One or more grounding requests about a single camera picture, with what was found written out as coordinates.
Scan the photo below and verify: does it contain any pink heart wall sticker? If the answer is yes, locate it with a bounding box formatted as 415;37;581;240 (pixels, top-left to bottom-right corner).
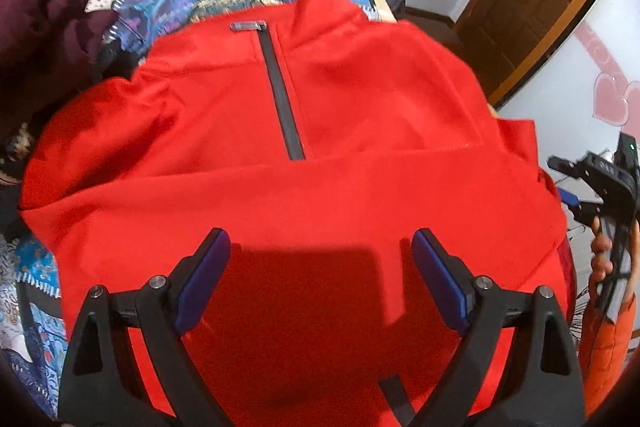
572;14;640;125

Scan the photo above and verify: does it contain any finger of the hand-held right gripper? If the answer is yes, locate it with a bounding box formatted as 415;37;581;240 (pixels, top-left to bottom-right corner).
557;188;608;224
548;157;587;180

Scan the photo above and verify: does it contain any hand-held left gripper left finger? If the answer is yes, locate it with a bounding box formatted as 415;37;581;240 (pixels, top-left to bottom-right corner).
57;228;233;427

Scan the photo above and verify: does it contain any red jacket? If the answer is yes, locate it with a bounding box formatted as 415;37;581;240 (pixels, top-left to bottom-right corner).
17;0;578;427

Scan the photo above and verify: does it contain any person's right hand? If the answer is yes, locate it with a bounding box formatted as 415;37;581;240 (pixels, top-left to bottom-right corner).
590;216;616;297

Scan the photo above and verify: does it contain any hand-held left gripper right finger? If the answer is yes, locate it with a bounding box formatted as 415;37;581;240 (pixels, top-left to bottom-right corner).
407;228;587;427

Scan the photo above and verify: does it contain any maroon garment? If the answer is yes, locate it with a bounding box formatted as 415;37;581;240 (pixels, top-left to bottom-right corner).
0;0;118;142

